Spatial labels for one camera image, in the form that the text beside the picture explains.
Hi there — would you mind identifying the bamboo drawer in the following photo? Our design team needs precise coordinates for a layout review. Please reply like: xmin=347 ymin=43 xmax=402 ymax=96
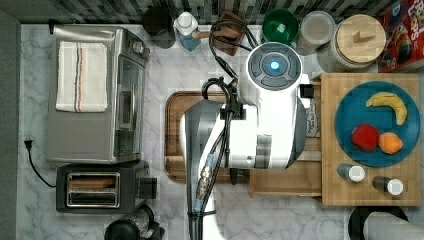
xmin=229 ymin=81 xmax=321 ymax=197

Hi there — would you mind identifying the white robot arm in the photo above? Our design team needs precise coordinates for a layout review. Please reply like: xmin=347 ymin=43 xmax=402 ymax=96
xmin=179 ymin=42 xmax=308 ymax=240

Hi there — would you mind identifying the bamboo drawer cabinet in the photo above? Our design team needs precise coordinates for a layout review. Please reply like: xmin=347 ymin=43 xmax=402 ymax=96
xmin=320 ymin=72 xmax=422 ymax=207

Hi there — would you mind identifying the wooden knife block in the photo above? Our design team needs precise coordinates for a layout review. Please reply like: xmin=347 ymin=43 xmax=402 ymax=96
xmin=212 ymin=10 xmax=247 ymax=56

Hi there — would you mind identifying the stainless toaster oven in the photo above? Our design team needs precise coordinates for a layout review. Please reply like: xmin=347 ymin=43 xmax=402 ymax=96
xmin=46 ymin=25 xmax=149 ymax=164

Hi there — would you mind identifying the blue soap bottle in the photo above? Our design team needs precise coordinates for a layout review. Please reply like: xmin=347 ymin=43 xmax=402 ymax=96
xmin=174 ymin=12 xmax=201 ymax=51

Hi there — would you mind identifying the silver chip bag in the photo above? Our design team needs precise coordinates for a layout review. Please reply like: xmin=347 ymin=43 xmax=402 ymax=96
xmin=306 ymin=99 xmax=320 ymax=137

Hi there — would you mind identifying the dark round container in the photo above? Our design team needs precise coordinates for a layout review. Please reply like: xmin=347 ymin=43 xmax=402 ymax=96
xmin=142 ymin=7 xmax=176 ymax=49

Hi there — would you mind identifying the green bowl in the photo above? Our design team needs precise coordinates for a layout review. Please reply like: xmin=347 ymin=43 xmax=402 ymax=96
xmin=262 ymin=9 xmax=299 ymax=44

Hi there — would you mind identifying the black slot toaster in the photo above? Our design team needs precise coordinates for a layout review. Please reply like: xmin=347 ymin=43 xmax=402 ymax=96
xmin=56 ymin=161 xmax=157 ymax=214

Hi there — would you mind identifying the black coffee grinder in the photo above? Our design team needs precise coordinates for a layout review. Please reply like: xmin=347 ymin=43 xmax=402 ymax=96
xmin=104 ymin=204 xmax=165 ymax=240

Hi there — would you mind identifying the clear lidded jar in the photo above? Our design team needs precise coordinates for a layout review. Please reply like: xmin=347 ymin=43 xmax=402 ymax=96
xmin=296 ymin=11 xmax=335 ymax=56

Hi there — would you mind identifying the blue plate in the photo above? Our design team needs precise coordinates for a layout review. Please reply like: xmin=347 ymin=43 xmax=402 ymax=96
xmin=334 ymin=81 xmax=421 ymax=167

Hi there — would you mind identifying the striped white dish towel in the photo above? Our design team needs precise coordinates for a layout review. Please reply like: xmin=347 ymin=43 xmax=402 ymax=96
xmin=55 ymin=41 xmax=108 ymax=113

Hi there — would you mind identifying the left white-capped shaker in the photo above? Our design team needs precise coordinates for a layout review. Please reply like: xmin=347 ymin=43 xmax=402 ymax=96
xmin=337 ymin=163 xmax=365 ymax=182

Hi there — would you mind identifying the white-capped shaker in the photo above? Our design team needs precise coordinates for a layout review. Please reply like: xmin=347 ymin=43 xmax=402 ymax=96
xmin=337 ymin=163 xmax=365 ymax=182
xmin=372 ymin=176 xmax=404 ymax=196

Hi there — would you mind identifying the red apple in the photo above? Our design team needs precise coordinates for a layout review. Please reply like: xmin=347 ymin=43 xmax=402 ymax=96
xmin=350 ymin=123 xmax=379 ymax=152

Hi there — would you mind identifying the jar with wooden lid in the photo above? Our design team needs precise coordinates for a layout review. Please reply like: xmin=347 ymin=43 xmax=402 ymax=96
xmin=317 ymin=14 xmax=386 ymax=73

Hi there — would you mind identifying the paper towel roll holder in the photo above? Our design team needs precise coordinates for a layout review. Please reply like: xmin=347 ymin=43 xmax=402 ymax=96
xmin=348 ymin=206 xmax=424 ymax=240

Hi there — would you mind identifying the yellow banana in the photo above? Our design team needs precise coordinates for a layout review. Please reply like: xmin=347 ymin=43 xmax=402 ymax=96
xmin=366 ymin=92 xmax=408 ymax=126

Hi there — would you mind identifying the orange fruit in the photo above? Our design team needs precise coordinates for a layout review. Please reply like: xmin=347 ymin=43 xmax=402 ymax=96
xmin=378 ymin=132 xmax=403 ymax=154

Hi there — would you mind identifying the right white-capped shaker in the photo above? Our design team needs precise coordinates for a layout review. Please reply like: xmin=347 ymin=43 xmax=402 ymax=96
xmin=372 ymin=176 xmax=404 ymax=196

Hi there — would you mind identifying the red cereal box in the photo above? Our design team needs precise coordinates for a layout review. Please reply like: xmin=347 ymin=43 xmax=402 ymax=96
xmin=378 ymin=0 xmax=424 ymax=73

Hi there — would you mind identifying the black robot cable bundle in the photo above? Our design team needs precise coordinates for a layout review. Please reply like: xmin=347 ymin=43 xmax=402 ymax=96
xmin=187 ymin=18 xmax=260 ymax=240

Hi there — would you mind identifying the black power cord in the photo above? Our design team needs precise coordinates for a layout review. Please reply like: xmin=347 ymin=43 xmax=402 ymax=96
xmin=23 ymin=139 xmax=57 ymax=188

